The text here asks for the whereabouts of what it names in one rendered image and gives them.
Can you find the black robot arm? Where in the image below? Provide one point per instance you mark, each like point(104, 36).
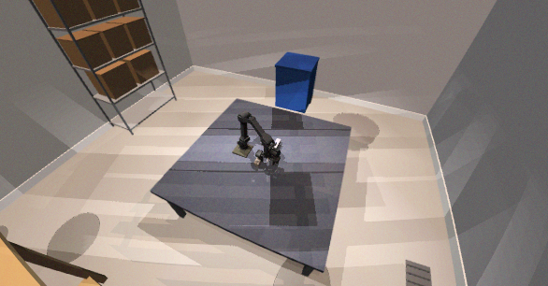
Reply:
point(265, 138)

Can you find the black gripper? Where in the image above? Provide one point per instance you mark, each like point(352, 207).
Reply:
point(260, 154)

